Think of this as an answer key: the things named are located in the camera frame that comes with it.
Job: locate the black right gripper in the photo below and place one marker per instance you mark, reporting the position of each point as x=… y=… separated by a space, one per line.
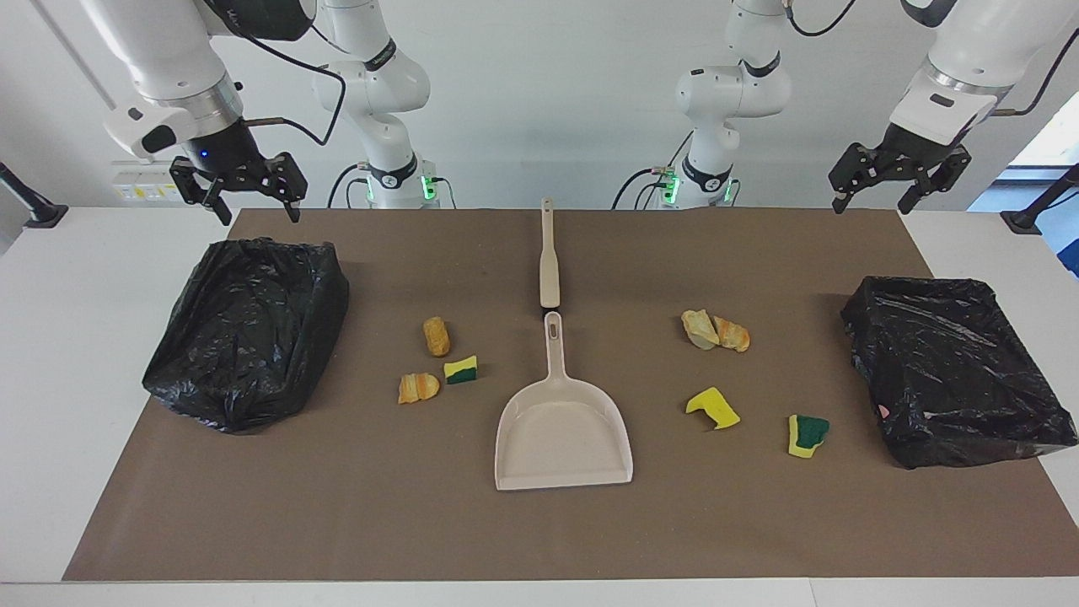
x=223 y=152

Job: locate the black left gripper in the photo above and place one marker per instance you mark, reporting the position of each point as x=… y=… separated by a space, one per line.
x=915 y=152

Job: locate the brown croissant end piece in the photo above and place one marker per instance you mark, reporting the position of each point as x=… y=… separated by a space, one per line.
x=732 y=335

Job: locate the cylindrical golden bread roll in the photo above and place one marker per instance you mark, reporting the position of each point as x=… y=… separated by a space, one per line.
x=436 y=335

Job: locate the pale crumbly bread piece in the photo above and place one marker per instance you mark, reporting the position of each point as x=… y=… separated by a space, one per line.
x=699 y=329

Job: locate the striped orange croissant piece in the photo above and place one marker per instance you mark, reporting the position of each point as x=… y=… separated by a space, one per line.
x=418 y=388

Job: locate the large yellow green sponge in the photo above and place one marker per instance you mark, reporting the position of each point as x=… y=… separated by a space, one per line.
x=807 y=436

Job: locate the small yellow green sponge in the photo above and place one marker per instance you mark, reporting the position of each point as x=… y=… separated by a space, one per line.
x=461 y=369

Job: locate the notched all-yellow sponge piece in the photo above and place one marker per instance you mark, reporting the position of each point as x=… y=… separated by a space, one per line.
x=715 y=409

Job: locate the beige hand brush black bristles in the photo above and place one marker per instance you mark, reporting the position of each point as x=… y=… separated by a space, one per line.
x=549 y=270

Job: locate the beige plastic dustpan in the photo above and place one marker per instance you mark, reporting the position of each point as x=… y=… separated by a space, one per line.
x=563 y=438

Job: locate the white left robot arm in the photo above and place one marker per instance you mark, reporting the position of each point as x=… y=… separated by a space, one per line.
x=733 y=93

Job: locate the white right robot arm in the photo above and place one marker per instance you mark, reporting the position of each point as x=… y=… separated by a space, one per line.
x=371 y=84

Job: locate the black bag-lined bin pink spot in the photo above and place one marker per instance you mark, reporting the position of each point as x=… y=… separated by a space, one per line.
x=952 y=371

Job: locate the black clamp stand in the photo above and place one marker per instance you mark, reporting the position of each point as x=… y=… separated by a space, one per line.
x=1024 y=221
x=42 y=215

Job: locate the brown table mat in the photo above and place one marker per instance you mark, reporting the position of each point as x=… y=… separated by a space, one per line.
x=539 y=531

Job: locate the white wall socket strip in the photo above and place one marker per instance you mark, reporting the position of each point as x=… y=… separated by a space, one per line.
x=143 y=192

